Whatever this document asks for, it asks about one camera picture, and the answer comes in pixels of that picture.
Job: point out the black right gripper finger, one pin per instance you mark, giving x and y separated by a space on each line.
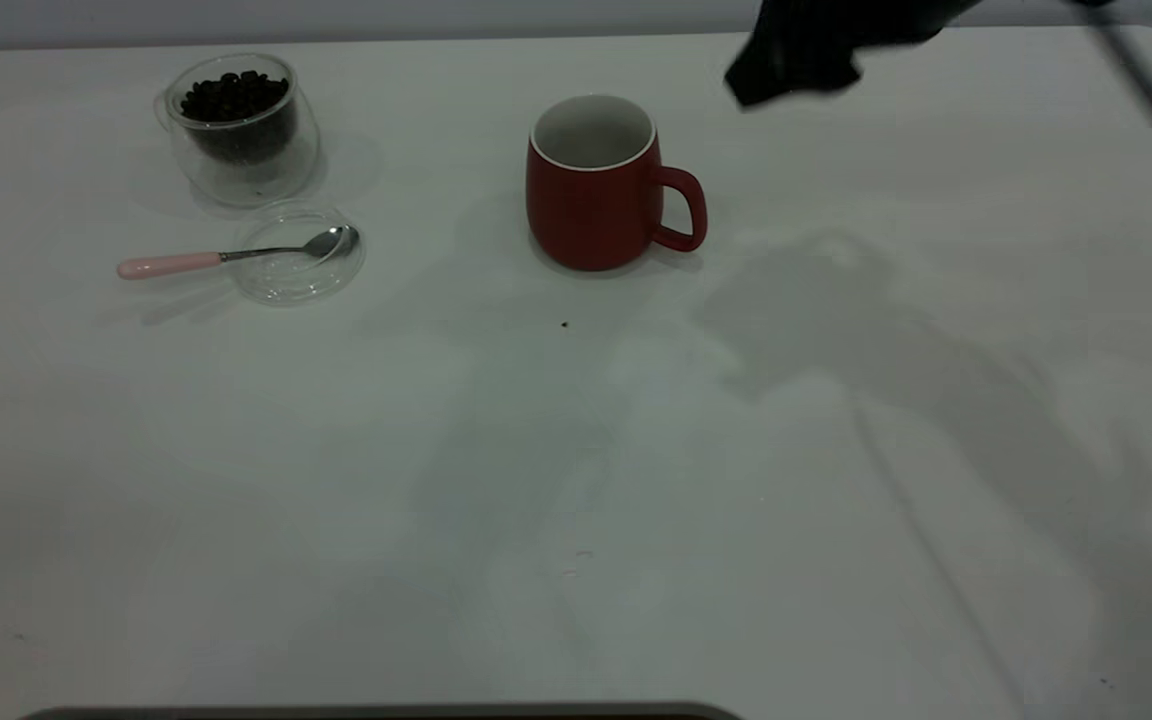
826 76
761 82

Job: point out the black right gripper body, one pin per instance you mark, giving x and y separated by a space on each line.
846 25

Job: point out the red ceramic mug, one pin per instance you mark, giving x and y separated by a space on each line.
586 215

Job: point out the double-walled glass cup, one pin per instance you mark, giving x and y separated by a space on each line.
246 180

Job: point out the coffee beans pile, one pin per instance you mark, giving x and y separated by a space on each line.
234 105

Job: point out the clear glass saucer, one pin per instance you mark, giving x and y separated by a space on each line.
286 280

